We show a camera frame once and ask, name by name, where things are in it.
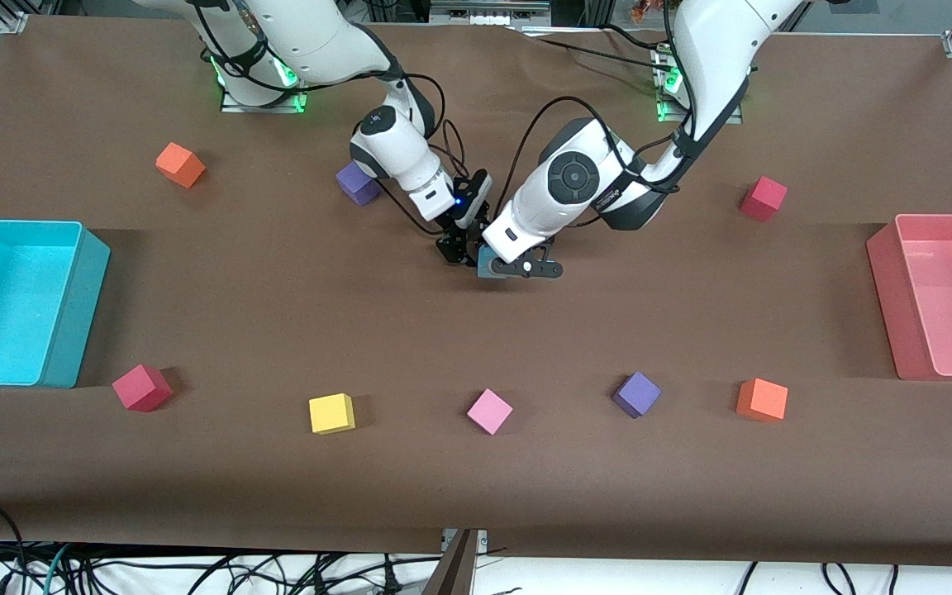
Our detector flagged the light blue foam block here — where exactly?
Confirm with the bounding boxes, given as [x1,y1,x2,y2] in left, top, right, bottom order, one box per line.
[476,248,512,287]

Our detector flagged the purple foam block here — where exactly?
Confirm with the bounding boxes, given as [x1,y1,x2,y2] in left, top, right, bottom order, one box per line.
[336,161,383,207]
[612,371,663,420]

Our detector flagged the brown table cover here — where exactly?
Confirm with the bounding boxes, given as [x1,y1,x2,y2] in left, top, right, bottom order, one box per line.
[0,15,952,571]

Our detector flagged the pink foam block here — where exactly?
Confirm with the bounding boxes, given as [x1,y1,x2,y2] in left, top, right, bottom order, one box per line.
[466,388,514,436]

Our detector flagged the yellow foam block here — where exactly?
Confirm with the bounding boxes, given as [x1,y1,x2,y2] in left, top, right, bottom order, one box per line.
[308,393,356,436]

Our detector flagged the crimson foam block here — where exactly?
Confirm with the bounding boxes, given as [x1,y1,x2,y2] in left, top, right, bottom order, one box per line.
[740,176,788,223]
[112,364,174,413]

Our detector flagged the orange foam block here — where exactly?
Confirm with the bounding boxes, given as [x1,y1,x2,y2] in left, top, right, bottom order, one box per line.
[155,142,207,189]
[735,378,789,423]

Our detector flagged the dark angled bar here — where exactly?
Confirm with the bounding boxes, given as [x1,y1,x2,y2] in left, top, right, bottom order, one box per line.
[422,531,478,595]

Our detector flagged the cyan plastic bin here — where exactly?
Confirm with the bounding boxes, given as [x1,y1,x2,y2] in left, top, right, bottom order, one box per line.
[0,218,112,389]

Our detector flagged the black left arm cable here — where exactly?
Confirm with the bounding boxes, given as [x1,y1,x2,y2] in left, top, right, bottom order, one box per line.
[501,0,754,207]

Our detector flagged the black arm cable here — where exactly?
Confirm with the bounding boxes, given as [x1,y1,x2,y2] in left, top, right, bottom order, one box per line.
[187,0,481,240]
[501,0,754,207]

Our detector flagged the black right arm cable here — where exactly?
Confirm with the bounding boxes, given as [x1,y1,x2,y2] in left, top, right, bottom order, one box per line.
[187,0,481,240]

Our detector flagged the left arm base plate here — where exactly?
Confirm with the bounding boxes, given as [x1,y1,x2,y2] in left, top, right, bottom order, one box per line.
[656,50,745,125]

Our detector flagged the white network switch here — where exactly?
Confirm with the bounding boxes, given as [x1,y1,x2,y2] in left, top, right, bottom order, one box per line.
[429,0,553,27]

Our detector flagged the black cable on table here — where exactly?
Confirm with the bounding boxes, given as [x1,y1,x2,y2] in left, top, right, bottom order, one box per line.
[517,23,675,69]

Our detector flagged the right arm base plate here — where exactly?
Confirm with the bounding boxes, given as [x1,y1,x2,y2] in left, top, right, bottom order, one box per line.
[220,50,309,115]

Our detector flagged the silver metal bracket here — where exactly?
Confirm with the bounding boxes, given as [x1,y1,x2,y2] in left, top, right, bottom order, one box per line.
[441,529,489,555]

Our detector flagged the teal floor cable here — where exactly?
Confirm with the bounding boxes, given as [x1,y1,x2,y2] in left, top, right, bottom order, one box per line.
[42,544,74,595]

